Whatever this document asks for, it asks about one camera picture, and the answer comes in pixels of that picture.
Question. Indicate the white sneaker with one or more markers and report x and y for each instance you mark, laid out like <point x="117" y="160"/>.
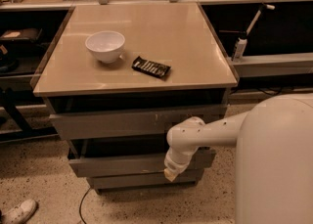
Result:
<point x="20" y="213"/>

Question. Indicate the grey bottom drawer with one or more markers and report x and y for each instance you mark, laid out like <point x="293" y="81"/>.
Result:
<point x="143" y="180"/>

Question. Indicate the grey top drawer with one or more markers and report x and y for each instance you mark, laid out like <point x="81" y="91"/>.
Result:
<point x="87" y="125"/>

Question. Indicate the black snack bar packet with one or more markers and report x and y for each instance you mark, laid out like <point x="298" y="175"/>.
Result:
<point x="150" y="68"/>

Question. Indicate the grey drawer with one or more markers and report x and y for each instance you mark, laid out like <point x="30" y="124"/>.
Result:
<point x="143" y="180"/>
<point x="112" y="157"/>
<point x="87" y="125"/>

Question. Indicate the black case on shelf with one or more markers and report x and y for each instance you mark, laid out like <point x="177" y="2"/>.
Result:
<point x="28" y="34"/>

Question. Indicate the white spray bottle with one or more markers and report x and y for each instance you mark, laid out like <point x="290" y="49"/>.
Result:
<point x="239" y="47"/>

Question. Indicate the grey drawer cabinet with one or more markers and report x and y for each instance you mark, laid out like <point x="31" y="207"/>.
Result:
<point x="175" y="35"/>

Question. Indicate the white ceramic bowl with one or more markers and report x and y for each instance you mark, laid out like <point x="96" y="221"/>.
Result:
<point x="105" y="46"/>

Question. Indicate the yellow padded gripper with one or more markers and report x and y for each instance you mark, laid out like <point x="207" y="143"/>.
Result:
<point x="173" y="164"/>

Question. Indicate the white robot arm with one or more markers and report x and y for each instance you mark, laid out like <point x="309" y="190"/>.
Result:
<point x="274" y="157"/>

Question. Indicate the white handled tool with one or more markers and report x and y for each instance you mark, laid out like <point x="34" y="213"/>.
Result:
<point x="261" y="9"/>

